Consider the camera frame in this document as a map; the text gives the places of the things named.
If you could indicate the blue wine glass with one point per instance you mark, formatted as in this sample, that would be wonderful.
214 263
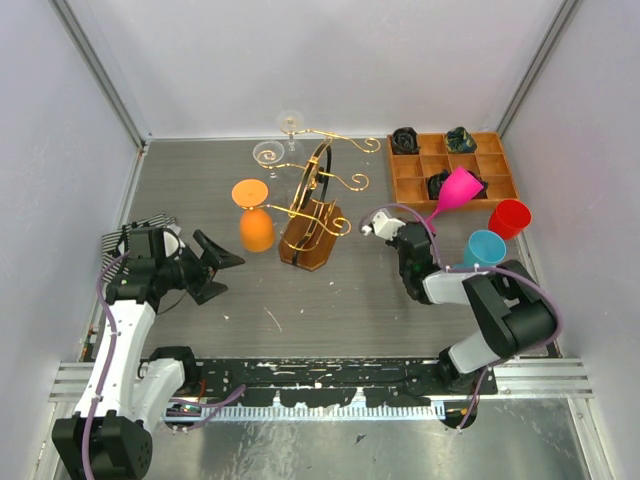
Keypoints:
484 248

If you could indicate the dark fabric roll right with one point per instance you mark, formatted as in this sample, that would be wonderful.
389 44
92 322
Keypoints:
435 182

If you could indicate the red wine glass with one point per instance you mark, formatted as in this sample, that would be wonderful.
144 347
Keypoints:
509 218

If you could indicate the orange wine glass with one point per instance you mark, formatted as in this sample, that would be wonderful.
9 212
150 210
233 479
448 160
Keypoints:
256 227

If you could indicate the gold wire wine glass rack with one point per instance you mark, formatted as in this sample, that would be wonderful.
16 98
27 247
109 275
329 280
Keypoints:
313 222

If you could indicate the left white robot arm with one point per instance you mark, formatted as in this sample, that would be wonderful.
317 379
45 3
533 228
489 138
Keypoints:
109 433

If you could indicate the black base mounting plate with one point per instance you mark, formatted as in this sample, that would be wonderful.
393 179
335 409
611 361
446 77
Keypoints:
324 382

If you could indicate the striped black white cloth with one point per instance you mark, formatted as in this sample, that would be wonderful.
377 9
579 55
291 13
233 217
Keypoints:
117 242

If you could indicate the clear wine glass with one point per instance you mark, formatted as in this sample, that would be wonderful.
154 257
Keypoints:
269 155
290 123

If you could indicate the white slotted cable duct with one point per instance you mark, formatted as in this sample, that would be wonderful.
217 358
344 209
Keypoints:
356 411

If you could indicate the dark fabric roll left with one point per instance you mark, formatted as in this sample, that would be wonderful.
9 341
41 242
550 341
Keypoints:
404 141

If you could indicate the pink wine glass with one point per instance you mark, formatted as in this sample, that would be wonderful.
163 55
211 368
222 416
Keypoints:
457 190

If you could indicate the dark fabric roll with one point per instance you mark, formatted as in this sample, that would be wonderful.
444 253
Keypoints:
435 182
459 141
404 141

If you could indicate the dark fabric roll back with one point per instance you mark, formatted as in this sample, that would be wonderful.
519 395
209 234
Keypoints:
459 141

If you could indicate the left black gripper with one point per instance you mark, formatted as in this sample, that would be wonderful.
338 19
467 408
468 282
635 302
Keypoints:
203 288

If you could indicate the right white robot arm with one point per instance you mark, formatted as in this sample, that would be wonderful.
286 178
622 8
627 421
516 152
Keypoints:
513 314

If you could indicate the clear wine glass back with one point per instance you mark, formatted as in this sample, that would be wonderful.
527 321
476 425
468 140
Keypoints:
290 123

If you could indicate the wooden compartment tray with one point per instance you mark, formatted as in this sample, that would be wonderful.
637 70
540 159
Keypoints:
410 173

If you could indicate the clear wine glass front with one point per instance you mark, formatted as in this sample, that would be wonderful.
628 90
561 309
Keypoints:
269 155

